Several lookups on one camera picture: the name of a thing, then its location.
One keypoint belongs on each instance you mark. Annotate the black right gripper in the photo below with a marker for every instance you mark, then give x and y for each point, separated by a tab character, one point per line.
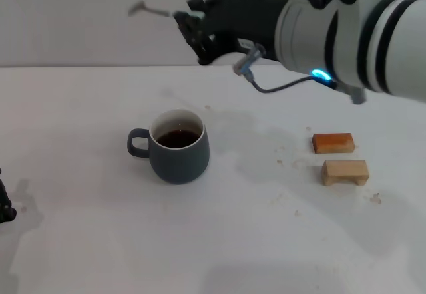
243	18

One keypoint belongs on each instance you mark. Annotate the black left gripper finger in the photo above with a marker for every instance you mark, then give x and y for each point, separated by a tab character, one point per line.
5	207

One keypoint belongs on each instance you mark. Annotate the dark grey ceramic cup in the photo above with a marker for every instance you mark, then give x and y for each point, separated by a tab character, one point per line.
179	164

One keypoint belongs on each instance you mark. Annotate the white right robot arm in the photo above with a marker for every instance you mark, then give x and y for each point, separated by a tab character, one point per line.
306	34

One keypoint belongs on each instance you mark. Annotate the orange-brown wooden block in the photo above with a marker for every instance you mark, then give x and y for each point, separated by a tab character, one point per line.
333	142

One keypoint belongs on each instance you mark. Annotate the light wooden block with notch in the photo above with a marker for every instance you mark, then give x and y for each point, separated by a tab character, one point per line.
346	171

